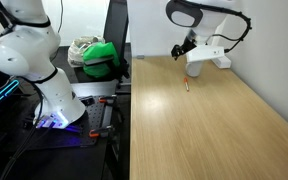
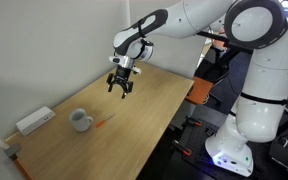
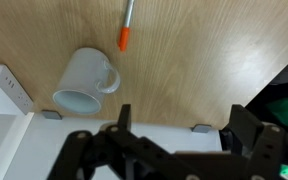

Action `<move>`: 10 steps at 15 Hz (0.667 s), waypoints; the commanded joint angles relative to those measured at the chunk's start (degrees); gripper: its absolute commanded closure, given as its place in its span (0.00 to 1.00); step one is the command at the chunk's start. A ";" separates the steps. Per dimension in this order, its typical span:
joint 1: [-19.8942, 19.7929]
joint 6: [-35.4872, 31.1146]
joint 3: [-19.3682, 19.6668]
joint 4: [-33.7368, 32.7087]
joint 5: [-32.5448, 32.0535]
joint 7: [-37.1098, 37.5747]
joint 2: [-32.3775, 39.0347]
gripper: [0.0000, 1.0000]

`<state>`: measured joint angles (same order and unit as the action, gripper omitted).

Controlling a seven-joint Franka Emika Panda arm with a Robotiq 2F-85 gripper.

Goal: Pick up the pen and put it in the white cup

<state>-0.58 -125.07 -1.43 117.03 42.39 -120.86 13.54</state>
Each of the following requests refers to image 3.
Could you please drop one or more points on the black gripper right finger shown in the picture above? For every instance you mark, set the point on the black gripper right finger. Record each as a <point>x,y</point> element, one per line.
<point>270,150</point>

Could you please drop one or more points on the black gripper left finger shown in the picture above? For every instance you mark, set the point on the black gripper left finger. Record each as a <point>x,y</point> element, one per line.
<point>94,156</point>

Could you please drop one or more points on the orange and silver pen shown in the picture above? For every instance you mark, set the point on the orange and silver pen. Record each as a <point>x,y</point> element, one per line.
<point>125,33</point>

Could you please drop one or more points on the green bag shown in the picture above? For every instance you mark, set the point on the green bag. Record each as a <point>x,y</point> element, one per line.
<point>287,111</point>

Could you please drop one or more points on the white ceramic mug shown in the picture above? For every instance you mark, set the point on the white ceramic mug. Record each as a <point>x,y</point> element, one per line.
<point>82,80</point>

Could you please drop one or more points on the white power strip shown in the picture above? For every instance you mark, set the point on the white power strip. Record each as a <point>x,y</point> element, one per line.
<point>4,90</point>

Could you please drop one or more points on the grey table clamp bracket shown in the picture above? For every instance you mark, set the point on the grey table clamp bracket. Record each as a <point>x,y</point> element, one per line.
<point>51,115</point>
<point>201,128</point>

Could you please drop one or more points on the white angled post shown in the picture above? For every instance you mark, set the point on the white angled post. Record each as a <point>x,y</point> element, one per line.
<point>7,146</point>

